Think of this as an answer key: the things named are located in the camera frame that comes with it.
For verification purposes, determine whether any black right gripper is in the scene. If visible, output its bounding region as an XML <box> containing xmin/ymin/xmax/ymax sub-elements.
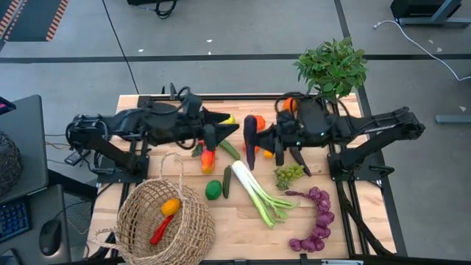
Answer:
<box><xmin>253</xmin><ymin>124</ymin><xmax>300</xmax><ymax>168</ymax></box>

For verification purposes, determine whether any black power adapter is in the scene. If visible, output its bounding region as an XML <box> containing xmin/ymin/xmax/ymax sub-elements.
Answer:
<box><xmin>64</xmin><ymin>146</ymin><xmax>92</xmax><ymax>166</ymax></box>

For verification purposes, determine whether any long green cucumber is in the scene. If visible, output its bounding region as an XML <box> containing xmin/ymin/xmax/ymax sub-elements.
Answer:
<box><xmin>219</xmin><ymin>138</ymin><xmax>241</xmax><ymax>161</ymax></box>

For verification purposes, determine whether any black computer mouse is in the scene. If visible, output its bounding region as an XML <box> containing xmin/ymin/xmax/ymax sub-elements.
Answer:
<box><xmin>38</xmin><ymin>219</ymin><xmax>63</xmax><ymax>257</ymax></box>

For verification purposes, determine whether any black right camera cable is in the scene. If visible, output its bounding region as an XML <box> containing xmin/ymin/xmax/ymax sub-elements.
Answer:
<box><xmin>274</xmin><ymin>91</ymin><xmax>308</xmax><ymax>113</ymax></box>

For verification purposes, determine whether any black keyboard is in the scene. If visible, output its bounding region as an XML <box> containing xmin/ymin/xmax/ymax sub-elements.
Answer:
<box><xmin>0</xmin><ymin>198</ymin><xmax>32</xmax><ymax>244</ymax></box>

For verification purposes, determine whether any red chili pepper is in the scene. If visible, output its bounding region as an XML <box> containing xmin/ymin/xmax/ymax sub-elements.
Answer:
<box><xmin>149</xmin><ymin>214</ymin><xmax>174</xmax><ymax>247</ymax></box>

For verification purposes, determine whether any white floor cable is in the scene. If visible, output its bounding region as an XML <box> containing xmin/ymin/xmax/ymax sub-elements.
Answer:
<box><xmin>373</xmin><ymin>20</ymin><xmax>471</xmax><ymax>82</ymax></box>

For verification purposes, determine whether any grey stand foot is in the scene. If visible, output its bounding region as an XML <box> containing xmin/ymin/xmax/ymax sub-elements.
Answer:
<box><xmin>435</xmin><ymin>113</ymin><xmax>471</xmax><ymax>125</ymax></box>

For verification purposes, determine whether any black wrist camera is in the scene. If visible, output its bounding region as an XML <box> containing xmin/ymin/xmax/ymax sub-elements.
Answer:
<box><xmin>183</xmin><ymin>93</ymin><xmax>203</xmax><ymax>115</ymax></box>
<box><xmin>275</xmin><ymin>109</ymin><xmax>297</xmax><ymax>128</ymax></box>

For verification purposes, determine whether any black equipment stand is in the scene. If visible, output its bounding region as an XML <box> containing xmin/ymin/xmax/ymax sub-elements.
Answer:
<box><xmin>389</xmin><ymin>0</ymin><xmax>471</xmax><ymax>29</ymax></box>

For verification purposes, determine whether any black computer monitor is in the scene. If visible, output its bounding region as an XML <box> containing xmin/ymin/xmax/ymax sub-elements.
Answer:
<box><xmin>0</xmin><ymin>96</ymin><xmax>18</xmax><ymax>116</ymax></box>

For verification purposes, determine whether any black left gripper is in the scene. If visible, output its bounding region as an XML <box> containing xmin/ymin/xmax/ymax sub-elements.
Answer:
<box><xmin>183</xmin><ymin>106</ymin><xmax>241</xmax><ymax>152</ymax></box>

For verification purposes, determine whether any yellow lemon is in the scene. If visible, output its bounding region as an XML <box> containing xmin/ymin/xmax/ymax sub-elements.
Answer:
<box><xmin>160</xmin><ymin>198</ymin><xmax>182</xmax><ymax>217</ymax></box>

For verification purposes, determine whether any thin black floor cable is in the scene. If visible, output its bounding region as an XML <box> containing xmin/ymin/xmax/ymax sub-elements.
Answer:
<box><xmin>101</xmin><ymin>0</ymin><xmax>140</xmax><ymax>95</ymax></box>

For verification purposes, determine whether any round orange fruit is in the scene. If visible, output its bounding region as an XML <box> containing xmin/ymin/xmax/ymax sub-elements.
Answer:
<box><xmin>282</xmin><ymin>97</ymin><xmax>298</xmax><ymax>113</ymax></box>

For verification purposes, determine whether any red yellow mango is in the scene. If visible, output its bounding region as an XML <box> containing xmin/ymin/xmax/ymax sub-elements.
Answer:
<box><xmin>200</xmin><ymin>148</ymin><xmax>216</xmax><ymax>175</ymax></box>

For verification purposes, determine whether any dark grey desk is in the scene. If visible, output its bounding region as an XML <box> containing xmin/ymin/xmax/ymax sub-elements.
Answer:
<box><xmin>0</xmin><ymin>94</ymin><xmax>73</xmax><ymax>265</ymax></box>

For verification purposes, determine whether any orange carrot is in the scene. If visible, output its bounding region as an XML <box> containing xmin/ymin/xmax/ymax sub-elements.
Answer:
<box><xmin>191</xmin><ymin>139</ymin><xmax>205</xmax><ymax>158</ymax></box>

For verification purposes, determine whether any small dark green cucumber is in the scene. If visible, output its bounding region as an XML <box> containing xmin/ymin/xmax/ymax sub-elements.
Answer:
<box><xmin>222</xmin><ymin>164</ymin><xmax>233</xmax><ymax>200</ymax></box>

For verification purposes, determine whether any green lime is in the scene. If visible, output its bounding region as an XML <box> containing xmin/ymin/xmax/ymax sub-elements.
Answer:
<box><xmin>205</xmin><ymin>179</ymin><xmax>223</xmax><ymax>202</ymax></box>

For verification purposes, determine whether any thin yellow wire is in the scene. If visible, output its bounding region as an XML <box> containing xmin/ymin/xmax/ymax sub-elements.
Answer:
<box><xmin>44</xmin><ymin>141</ymin><xmax>73</xmax><ymax>151</ymax></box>

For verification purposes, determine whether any purple onion braid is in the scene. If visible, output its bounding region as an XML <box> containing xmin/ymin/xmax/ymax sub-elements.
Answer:
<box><xmin>285</xmin><ymin>186</ymin><xmax>336</xmax><ymax>253</ymax></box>

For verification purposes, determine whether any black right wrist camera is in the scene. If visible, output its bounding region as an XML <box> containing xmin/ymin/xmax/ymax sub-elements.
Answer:
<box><xmin>275</xmin><ymin>109</ymin><xmax>297</xmax><ymax>128</ymax></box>

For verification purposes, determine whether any dark purple eggplant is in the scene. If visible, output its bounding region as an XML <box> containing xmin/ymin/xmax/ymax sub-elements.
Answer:
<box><xmin>242</xmin><ymin>114</ymin><xmax>259</xmax><ymax>172</ymax></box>

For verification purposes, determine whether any black cable conduit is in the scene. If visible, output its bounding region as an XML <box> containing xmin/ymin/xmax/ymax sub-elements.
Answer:
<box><xmin>337</xmin><ymin>182</ymin><xmax>393</xmax><ymax>257</ymax></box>

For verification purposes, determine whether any black hazard striped mat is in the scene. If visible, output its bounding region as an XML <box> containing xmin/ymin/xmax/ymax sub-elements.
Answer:
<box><xmin>0</xmin><ymin>0</ymin><xmax>70</xmax><ymax>43</ymax></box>

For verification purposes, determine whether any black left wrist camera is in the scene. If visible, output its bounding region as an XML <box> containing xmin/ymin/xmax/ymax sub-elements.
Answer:
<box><xmin>183</xmin><ymin>93</ymin><xmax>203</xmax><ymax>115</ymax></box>

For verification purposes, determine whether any white green leek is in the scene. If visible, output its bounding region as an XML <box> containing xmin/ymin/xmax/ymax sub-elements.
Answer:
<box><xmin>231</xmin><ymin>160</ymin><xmax>298</xmax><ymax>230</ymax></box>

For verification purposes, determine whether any green grape bunch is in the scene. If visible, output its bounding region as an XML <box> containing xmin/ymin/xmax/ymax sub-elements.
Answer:
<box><xmin>274</xmin><ymin>163</ymin><xmax>305</xmax><ymax>191</ymax></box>

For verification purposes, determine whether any black coiled cable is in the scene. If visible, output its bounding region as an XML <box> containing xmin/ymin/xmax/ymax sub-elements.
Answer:
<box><xmin>127</xmin><ymin>0</ymin><xmax>178</xmax><ymax>20</ymax></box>

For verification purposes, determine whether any green leafy plant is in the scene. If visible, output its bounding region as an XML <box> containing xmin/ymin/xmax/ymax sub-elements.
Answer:
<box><xmin>293</xmin><ymin>36</ymin><xmax>369</xmax><ymax>104</ymax></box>

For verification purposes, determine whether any woven straw basket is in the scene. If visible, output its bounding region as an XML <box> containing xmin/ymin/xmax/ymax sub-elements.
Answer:
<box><xmin>91</xmin><ymin>152</ymin><xmax>217</xmax><ymax>265</ymax></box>

